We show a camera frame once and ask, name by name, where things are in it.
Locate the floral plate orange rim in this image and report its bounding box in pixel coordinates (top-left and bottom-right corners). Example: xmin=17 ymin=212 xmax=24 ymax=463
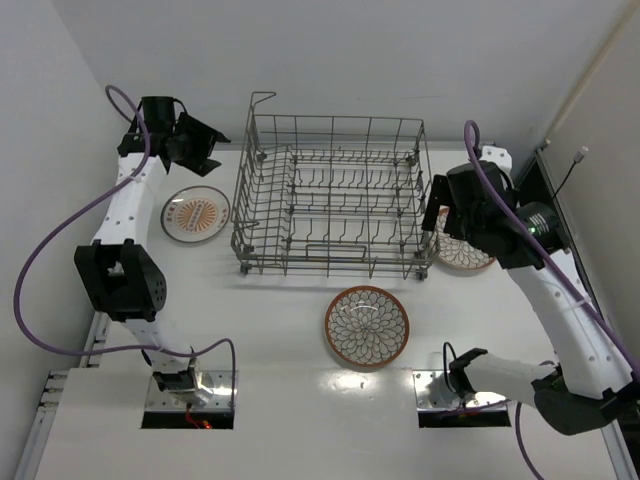
xmin=324 ymin=285 xmax=410 ymax=369
xmin=430 ymin=207 xmax=496 ymax=271

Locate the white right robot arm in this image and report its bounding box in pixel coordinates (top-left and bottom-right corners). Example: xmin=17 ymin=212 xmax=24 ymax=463
xmin=423 ymin=146 xmax=639 ymax=436

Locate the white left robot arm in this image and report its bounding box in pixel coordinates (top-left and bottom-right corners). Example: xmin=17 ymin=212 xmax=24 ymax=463
xmin=74 ymin=113 xmax=227 ymax=407

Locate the orange sunburst glass plate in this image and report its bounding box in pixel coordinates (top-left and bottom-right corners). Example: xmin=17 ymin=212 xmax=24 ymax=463
xmin=160 ymin=185 xmax=231 ymax=244

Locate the floral plate orange rim front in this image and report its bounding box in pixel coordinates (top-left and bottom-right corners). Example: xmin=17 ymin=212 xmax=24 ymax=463
xmin=324 ymin=285 xmax=410 ymax=369

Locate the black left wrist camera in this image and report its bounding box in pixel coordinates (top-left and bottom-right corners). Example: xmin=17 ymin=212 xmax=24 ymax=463
xmin=141 ymin=96 xmax=187 ymax=134

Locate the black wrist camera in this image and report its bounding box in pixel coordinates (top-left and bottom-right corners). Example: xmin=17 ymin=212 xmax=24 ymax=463
xmin=516 ymin=202 xmax=570 ymax=254
xmin=141 ymin=96 xmax=187 ymax=134

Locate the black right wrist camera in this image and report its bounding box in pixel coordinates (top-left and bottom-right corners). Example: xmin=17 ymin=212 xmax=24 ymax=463
xmin=516 ymin=202 xmax=570 ymax=254

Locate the grey wire dish rack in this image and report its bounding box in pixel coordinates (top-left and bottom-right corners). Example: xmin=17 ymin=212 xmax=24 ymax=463
xmin=230 ymin=91 xmax=439 ymax=280

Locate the black cable with grey plug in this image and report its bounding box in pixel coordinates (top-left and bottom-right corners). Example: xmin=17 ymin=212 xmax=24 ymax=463
xmin=552 ymin=145 xmax=590 ymax=200

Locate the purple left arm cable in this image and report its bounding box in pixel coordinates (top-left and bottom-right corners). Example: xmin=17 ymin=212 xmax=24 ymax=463
xmin=12 ymin=84 xmax=237 ymax=412

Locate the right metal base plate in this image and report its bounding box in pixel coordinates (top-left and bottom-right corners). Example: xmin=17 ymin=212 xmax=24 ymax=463
xmin=412 ymin=370 xmax=509 ymax=414

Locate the metal base plate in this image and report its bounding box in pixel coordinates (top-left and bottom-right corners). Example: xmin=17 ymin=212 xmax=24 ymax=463
xmin=144 ymin=370 xmax=238 ymax=414
xmin=412 ymin=370 xmax=509 ymax=414

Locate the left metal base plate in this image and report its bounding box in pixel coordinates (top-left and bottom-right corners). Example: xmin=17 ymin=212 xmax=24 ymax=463
xmin=144 ymin=370 xmax=238 ymax=414

